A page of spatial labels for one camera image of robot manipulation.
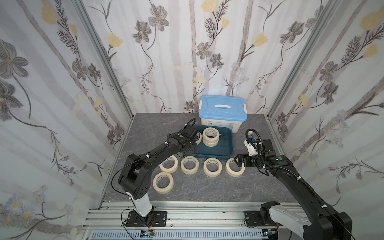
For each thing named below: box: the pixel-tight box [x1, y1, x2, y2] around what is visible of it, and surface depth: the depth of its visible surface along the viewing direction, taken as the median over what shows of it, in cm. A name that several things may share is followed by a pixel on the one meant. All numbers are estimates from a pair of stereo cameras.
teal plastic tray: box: [184, 125, 234, 160], surface depth 105 cm
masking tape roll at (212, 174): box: [203, 157, 223, 178], surface depth 90 cm
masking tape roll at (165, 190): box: [152, 172, 174, 194], surface depth 84 cm
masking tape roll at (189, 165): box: [180, 155, 200, 175], surface depth 93 cm
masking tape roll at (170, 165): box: [159, 155, 179, 174], surface depth 92 cm
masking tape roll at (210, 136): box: [202, 127, 220, 147], surface depth 103 cm
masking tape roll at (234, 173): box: [225, 157, 246, 178], surface depth 90 cm
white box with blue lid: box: [198, 95, 248, 133], surface depth 104 cm
